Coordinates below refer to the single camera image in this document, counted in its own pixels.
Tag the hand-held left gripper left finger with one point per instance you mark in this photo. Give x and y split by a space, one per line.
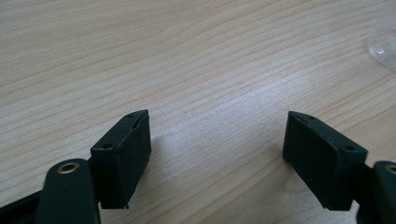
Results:
121 161

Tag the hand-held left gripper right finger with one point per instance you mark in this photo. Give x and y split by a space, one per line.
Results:
320 161

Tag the clear plastic container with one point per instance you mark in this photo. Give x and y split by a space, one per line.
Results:
384 46

